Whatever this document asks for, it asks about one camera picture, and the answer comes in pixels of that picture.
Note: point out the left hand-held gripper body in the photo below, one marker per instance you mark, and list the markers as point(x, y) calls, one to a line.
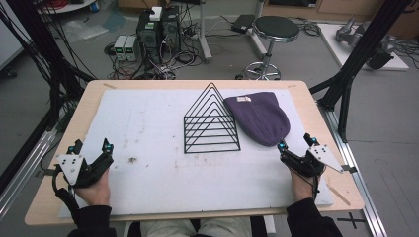
point(86, 170)

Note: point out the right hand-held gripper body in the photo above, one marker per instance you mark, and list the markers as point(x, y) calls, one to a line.
point(309, 161)

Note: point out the purple knit beanie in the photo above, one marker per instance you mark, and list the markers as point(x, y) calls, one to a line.
point(258, 118)

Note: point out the person's left hand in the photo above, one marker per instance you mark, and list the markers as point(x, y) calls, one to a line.
point(95, 190)

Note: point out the person's right hand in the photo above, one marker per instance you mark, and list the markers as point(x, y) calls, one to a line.
point(301, 184)

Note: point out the white foam mat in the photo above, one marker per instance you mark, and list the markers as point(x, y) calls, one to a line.
point(184, 154)

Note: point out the white power supply unit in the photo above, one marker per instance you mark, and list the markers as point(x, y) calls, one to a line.
point(120, 48)
point(131, 48)

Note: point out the white floor board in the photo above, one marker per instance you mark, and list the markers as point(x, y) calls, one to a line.
point(355, 46)

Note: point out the black round stool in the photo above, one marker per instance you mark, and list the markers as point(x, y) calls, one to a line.
point(271, 42)

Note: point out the black computer tower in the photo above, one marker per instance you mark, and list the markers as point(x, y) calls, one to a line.
point(171, 29)
point(148, 36)

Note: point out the person's legs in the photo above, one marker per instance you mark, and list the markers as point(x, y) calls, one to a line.
point(194, 227)

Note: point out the black flat box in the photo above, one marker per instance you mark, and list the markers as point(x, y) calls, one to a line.
point(243, 23)

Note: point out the black metal frame stand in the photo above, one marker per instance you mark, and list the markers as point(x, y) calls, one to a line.
point(39, 65)
point(359, 56)

